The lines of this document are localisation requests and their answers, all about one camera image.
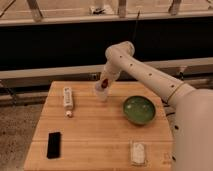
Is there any red pepper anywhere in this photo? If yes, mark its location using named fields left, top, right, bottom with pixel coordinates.
left=101, top=79, right=108, bottom=88

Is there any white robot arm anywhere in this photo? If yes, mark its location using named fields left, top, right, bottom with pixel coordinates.
left=95, top=41, right=213, bottom=171

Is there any translucent ceramic cup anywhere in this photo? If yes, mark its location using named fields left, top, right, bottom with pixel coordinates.
left=94, top=82, right=108, bottom=102

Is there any green bowl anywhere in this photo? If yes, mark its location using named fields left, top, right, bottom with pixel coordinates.
left=122, top=95, right=156, bottom=125

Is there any black rectangular block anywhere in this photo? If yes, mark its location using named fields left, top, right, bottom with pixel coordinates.
left=47, top=132, right=61, bottom=159

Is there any black hanging cable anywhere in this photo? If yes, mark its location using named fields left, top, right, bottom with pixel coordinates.
left=131, top=10, right=141, bottom=44

